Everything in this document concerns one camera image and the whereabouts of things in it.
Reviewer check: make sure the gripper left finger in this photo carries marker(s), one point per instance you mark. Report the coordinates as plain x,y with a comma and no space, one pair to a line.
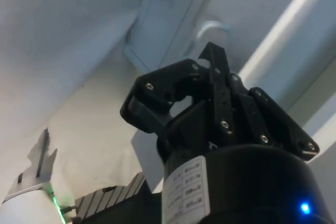
157,90

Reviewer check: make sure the white chest of drawers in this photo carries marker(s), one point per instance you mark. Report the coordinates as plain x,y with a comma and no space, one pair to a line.
183,11

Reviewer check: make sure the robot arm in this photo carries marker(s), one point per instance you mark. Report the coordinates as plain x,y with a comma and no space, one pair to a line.
29,208

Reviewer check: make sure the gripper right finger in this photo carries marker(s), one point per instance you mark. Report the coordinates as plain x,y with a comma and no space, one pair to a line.
223,103

